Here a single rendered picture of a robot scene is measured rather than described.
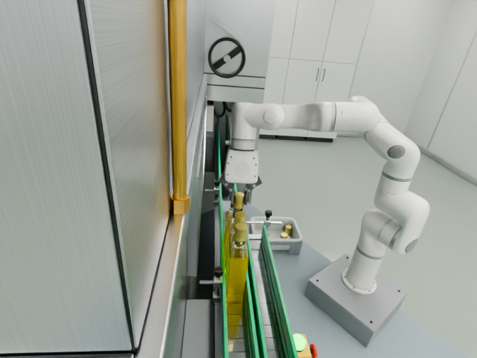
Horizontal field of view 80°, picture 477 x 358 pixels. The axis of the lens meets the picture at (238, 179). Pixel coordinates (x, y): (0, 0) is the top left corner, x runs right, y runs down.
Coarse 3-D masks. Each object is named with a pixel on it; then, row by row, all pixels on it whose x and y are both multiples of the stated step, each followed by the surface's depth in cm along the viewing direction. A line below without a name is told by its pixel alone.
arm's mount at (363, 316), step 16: (320, 272) 111; (336, 272) 112; (320, 288) 104; (336, 288) 105; (384, 288) 106; (400, 288) 107; (320, 304) 106; (336, 304) 100; (352, 304) 99; (368, 304) 99; (384, 304) 100; (400, 304) 107; (336, 320) 101; (352, 320) 96; (368, 320) 94; (384, 320) 95; (368, 336) 92
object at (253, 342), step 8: (248, 280) 88; (248, 288) 85; (248, 296) 83; (248, 304) 81; (248, 312) 80; (248, 320) 82; (248, 328) 80; (248, 336) 78; (256, 336) 72; (248, 344) 78; (256, 344) 70; (256, 352) 68
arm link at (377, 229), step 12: (372, 216) 95; (384, 216) 93; (372, 228) 94; (384, 228) 91; (396, 228) 88; (360, 240) 100; (372, 240) 96; (384, 240) 91; (360, 252) 100; (372, 252) 97; (384, 252) 98
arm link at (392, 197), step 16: (384, 176) 87; (384, 192) 88; (400, 192) 85; (384, 208) 88; (400, 208) 83; (416, 208) 81; (400, 224) 86; (416, 224) 82; (400, 240) 86; (416, 240) 87
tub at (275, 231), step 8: (256, 216) 140; (256, 224) 140; (272, 224) 141; (280, 224) 141; (296, 224) 136; (256, 232) 140; (272, 232) 141; (280, 232) 141; (296, 232) 133; (272, 240) 125; (280, 240) 126; (288, 240) 126; (296, 240) 126
